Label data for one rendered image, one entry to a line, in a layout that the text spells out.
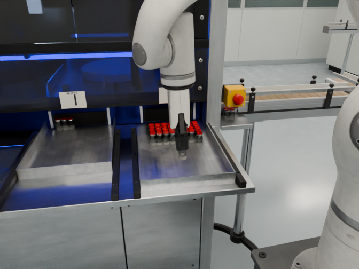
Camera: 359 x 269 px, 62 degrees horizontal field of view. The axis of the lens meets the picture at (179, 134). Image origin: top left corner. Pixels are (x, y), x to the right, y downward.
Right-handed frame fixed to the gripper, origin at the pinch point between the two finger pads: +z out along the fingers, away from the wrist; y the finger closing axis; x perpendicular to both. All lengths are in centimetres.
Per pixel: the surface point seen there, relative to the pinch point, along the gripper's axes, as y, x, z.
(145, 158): -11.8, -11.2, 11.3
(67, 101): -29.6, -37.0, -3.9
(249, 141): -51, 35, 29
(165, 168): -5.7, -5.0, 11.7
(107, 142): -23.8, -24.6, 10.4
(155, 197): 7.5, -8.0, 12.2
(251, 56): -512, 175, 84
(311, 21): -520, 291, 28
